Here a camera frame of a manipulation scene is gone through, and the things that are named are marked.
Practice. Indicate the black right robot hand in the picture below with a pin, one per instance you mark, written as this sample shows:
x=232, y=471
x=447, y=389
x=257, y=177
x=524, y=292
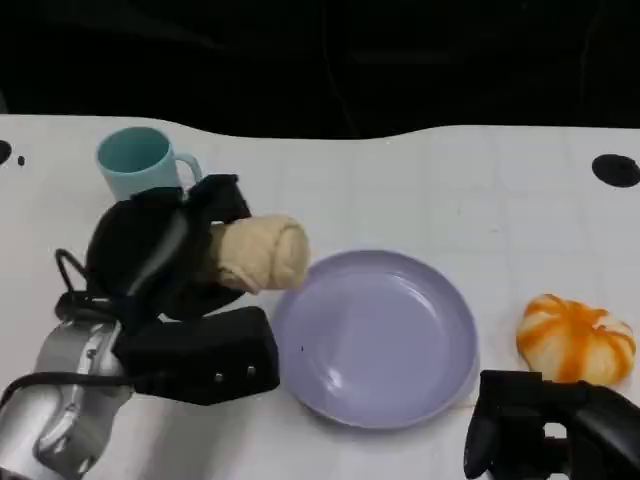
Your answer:
x=515, y=410

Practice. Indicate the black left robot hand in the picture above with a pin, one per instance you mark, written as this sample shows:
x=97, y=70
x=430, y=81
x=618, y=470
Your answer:
x=125, y=240

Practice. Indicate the beige towel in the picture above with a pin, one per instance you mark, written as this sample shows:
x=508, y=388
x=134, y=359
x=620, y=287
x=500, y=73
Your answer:
x=265, y=255

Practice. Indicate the pale green mug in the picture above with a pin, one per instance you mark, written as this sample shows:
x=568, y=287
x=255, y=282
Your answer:
x=140, y=175

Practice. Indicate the orange and white bread roll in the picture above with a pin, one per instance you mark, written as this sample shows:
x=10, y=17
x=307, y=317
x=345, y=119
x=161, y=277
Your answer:
x=575, y=340

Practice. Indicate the black table grommet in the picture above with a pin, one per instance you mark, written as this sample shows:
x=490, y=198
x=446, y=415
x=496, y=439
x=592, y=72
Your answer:
x=4, y=151
x=616, y=171

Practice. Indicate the lilac plate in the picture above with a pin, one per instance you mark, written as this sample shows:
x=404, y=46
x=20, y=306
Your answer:
x=380, y=340

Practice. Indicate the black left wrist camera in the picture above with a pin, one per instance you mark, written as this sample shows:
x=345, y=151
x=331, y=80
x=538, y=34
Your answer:
x=210, y=350

